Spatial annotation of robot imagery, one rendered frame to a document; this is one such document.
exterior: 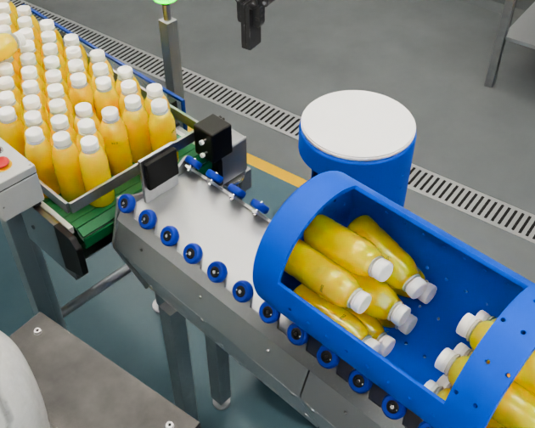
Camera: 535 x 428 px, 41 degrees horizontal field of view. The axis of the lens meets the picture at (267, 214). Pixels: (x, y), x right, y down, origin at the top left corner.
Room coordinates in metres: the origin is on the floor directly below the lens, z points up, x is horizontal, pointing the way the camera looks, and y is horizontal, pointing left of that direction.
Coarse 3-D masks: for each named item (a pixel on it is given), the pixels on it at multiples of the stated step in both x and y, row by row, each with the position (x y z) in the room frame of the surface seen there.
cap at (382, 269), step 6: (378, 264) 0.82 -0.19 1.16; (384, 264) 0.81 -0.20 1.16; (390, 264) 0.82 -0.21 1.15; (372, 270) 0.81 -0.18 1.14; (378, 270) 0.81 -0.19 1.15; (384, 270) 0.81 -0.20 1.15; (390, 270) 0.82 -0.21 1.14; (372, 276) 0.81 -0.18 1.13; (378, 276) 0.80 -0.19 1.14; (384, 276) 0.81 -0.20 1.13
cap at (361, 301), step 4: (360, 292) 0.79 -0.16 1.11; (364, 292) 0.79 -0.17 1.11; (356, 296) 0.78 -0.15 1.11; (360, 296) 0.78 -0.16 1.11; (364, 296) 0.78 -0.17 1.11; (368, 296) 0.78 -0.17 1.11; (352, 300) 0.78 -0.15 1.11; (356, 300) 0.77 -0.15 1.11; (360, 300) 0.77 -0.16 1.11; (364, 300) 0.77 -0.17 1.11; (368, 300) 0.78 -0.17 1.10; (352, 304) 0.77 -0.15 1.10; (356, 304) 0.77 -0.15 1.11; (360, 304) 0.77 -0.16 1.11; (364, 304) 0.78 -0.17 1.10; (368, 304) 0.78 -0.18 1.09; (352, 308) 0.77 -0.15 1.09; (356, 308) 0.76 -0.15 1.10; (360, 308) 0.77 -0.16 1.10; (364, 308) 0.78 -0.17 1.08; (356, 312) 0.77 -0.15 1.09; (360, 312) 0.77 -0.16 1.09
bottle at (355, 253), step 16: (320, 224) 0.92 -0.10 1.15; (336, 224) 0.92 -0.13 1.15; (304, 240) 0.92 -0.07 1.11; (320, 240) 0.89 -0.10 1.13; (336, 240) 0.88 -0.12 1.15; (352, 240) 0.87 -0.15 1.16; (368, 240) 0.87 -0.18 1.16; (336, 256) 0.86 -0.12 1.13; (352, 256) 0.84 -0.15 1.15; (368, 256) 0.83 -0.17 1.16; (352, 272) 0.83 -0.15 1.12; (368, 272) 0.81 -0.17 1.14
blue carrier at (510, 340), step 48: (336, 192) 0.91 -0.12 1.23; (288, 240) 0.84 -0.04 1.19; (432, 240) 0.90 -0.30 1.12; (288, 288) 0.79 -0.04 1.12; (480, 288) 0.83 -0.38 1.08; (528, 288) 0.71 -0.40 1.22; (336, 336) 0.71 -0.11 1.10; (432, 336) 0.80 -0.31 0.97; (528, 336) 0.61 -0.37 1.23; (384, 384) 0.64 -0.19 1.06; (480, 384) 0.56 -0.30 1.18
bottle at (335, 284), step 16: (304, 256) 0.86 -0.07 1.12; (320, 256) 0.86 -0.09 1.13; (288, 272) 0.86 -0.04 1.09; (304, 272) 0.84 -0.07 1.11; (320, 272) 0.83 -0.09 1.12; (336, 272) 0.82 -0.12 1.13; (320, 288) 0.81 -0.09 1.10; (336, 288) 0.79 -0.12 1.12; (352, 288) 0.79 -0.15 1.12; (336, 304) 0.78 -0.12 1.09
